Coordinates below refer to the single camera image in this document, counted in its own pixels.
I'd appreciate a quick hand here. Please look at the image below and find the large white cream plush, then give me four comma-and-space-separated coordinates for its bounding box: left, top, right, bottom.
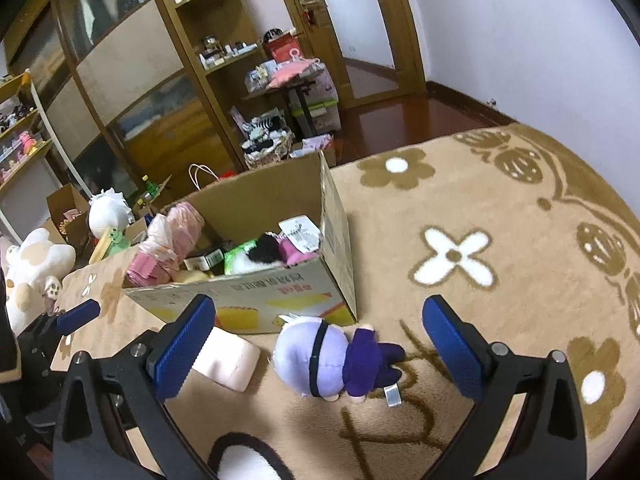
4, 228, 76, 336

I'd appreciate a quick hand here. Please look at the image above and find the white-haired purple doll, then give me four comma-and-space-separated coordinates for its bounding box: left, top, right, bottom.
271, 316, 406, 402

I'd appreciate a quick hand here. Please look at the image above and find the pink plush toy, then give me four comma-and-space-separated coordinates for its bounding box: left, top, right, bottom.
279, 237, 317, 266

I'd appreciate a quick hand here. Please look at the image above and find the beige floral blanket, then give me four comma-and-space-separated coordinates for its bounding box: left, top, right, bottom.
53, 124, 639, 479

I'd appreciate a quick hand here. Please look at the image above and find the green frog plush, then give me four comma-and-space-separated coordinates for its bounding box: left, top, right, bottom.
89, 228, 131, 264

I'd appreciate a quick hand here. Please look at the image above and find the black tissue packet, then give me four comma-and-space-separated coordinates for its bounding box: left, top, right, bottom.
183, 248, 224, 272

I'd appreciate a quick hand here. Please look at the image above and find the small cardboard box on floor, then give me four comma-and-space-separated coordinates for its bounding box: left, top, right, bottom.
288, 133, 336, 168

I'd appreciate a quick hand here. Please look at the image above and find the wicker basket with plushies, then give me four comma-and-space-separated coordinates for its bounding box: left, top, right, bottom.
241, 114, 294, 169

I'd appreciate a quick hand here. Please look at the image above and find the clear plastic storage bin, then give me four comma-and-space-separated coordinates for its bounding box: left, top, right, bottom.
290, 68, 342, 134

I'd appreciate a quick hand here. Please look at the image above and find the pink packaged plush doll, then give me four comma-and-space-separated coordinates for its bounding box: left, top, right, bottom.
127, 202, 204, 287

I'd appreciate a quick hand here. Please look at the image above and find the small black side table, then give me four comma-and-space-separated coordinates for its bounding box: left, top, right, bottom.
242, 78, 318, 141

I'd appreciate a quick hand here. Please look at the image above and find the open cardboard box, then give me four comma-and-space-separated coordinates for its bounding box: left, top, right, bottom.
124, 153, 357, 334
43, 184, 90, 256

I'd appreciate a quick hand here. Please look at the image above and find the green tissue packet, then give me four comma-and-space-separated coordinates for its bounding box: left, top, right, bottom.
224, 240, 259, 275

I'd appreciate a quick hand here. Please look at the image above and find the white black penguin plush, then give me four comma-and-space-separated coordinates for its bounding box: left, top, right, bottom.
248, 233, 284, 272

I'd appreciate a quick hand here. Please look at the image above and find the pink cloth on table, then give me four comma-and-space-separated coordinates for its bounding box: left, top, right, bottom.
267, 58, 326, 89

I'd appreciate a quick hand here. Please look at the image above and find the red paper gift bag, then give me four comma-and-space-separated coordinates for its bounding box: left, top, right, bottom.
188, 164, 236, 190

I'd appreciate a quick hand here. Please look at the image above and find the yellow bear plush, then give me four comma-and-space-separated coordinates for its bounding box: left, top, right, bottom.
172, 270, 212, 284

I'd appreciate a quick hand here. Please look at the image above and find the white round plush head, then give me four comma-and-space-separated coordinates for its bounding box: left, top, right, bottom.
88, 188, 134, 238

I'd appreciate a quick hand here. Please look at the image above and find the green glass bottle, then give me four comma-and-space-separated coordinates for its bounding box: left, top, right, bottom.
142, 174, 160, 203

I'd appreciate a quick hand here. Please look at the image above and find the wooden door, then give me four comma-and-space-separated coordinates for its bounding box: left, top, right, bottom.
283, 0, 425, 110

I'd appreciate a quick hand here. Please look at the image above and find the open cardboard box left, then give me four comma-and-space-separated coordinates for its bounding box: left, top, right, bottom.
43, 184, 90, 256

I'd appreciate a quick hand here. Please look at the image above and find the red box on shelf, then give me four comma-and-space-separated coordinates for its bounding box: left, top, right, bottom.
264, 32, 304, 63

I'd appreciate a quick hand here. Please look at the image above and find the brown wooden wardrobe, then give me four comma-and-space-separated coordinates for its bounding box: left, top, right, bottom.
1, 0, 264, 198

